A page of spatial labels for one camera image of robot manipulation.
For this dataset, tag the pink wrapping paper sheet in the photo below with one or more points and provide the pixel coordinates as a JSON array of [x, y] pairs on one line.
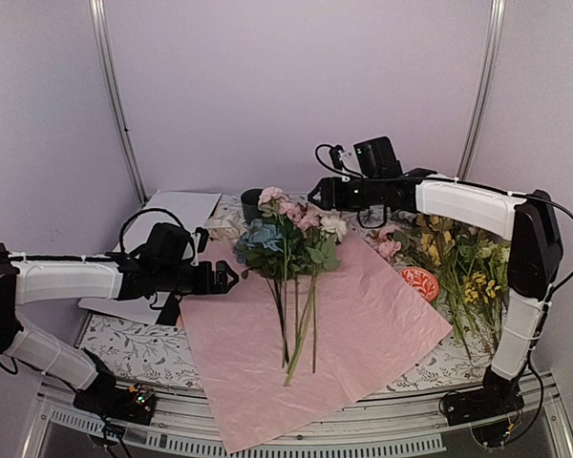
[[371, 327]]

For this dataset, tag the front aluminium rail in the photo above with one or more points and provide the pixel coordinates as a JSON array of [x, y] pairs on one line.
[[382, 425]]

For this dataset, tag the blue hydrangea stem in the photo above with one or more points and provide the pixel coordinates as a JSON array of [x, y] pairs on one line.
[[261, 248]]

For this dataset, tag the pile of fake flowers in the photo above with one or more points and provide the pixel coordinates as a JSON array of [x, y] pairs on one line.
[[469, 264]]

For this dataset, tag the white printed ribbon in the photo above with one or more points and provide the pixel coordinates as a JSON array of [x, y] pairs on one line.
[[226, 227]]

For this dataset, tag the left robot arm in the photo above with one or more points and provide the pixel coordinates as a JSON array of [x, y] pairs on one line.
[[26, 279]]

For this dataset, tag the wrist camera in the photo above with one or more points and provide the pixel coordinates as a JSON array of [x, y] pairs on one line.
[[331, 158], [200, 239]]

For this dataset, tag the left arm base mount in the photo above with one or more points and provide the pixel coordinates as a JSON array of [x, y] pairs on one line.
[[135, 404]]

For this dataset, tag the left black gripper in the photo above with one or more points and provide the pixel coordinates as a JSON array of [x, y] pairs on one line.
[[206, 285]]

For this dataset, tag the dark grey mug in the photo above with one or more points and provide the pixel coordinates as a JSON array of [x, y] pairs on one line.
[[250, 204]]

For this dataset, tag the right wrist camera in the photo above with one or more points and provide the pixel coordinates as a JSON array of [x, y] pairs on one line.
[[331, 158]]

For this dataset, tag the yellow flower stem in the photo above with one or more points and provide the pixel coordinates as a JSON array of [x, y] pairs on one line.
[[307, 321]]

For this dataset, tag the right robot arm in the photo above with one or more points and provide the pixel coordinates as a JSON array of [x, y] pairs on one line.
[[528, 221]]

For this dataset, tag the left aluminium frame post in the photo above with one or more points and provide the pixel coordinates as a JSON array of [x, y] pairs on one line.
[[107, 65]]

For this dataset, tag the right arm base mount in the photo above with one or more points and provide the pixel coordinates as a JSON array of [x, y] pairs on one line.
[[491, 400]]

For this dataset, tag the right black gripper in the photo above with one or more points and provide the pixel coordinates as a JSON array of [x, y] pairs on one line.
[[332, 195]]

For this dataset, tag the right aluminium frame post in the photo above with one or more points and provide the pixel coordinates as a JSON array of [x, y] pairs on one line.
[[488, 64]]

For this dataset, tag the red patterned bowl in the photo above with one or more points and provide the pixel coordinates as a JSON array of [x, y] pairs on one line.
[[421, 281]]

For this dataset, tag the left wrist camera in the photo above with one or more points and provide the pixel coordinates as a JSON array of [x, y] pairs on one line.
[[200, 239]]

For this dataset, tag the aluminium frame post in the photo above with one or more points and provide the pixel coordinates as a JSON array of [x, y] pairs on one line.
[[107, 65], [488, 64]]

